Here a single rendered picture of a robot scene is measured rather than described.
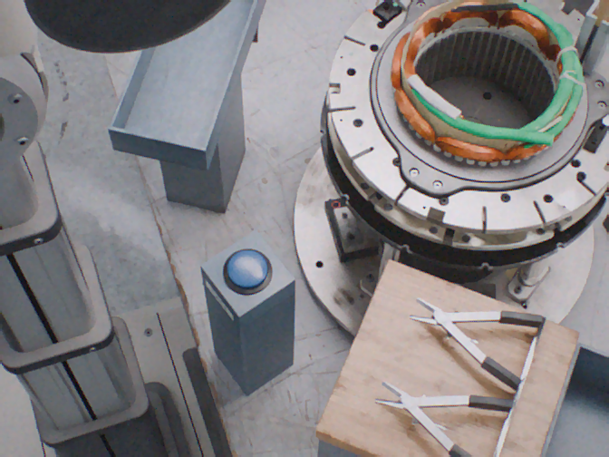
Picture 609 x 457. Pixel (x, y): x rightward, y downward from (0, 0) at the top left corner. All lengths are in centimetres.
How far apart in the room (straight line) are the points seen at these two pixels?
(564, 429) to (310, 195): 48
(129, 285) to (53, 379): 98
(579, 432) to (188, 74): 57
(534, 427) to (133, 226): 141
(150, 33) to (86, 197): 197
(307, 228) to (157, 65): 30
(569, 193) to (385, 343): 24
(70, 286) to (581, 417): 53
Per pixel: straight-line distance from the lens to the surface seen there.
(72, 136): 243
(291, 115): 149
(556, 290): 138
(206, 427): 185
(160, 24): 38
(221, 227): 140
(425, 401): 99
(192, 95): 121
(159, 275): 224
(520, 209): 108
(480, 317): 103
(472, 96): 123
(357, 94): 113
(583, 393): 114
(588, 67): 117
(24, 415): 190
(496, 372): 101
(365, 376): 102
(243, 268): 108
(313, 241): 137
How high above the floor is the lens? 203
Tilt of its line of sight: 63 degrees down
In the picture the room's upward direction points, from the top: 2 degrees clockwise
